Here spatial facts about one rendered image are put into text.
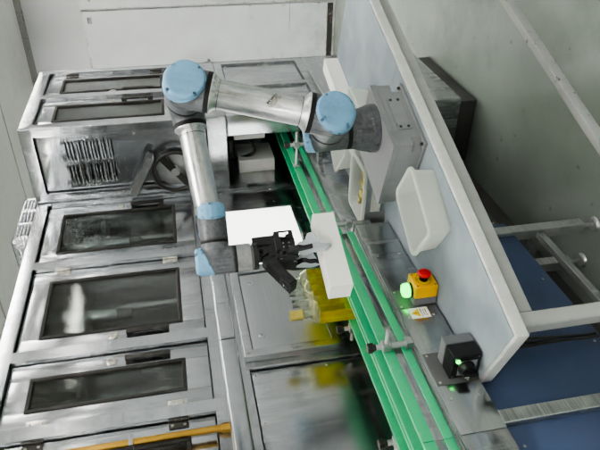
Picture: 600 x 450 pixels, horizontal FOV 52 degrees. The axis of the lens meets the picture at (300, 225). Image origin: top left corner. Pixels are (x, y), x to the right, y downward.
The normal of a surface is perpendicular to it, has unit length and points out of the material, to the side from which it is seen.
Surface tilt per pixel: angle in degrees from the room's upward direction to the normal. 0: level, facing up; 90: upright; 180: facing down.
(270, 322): 90
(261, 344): 90
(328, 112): 97
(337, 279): 90
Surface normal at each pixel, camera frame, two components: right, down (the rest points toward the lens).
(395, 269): 0.01, -0.83
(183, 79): 0.02, -0.19
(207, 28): 0.21, 0.55
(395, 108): 0.08, -0.60
